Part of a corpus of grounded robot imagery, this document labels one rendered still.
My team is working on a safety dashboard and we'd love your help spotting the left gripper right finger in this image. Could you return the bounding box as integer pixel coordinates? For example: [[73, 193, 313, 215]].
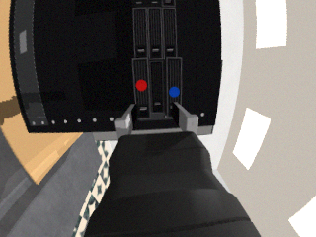
[[172, 102, 198, 134]]

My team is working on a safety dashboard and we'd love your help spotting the black rack frame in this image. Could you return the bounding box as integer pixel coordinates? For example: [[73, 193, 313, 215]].
[[9, 0, 221, 133]]

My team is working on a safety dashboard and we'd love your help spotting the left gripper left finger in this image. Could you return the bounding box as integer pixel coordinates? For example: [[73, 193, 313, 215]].
[[114, 104, 138, 140]]

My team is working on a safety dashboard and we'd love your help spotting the flat tan wooden board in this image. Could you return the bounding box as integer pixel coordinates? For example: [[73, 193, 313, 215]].
[[0, 0, 82, 184]]

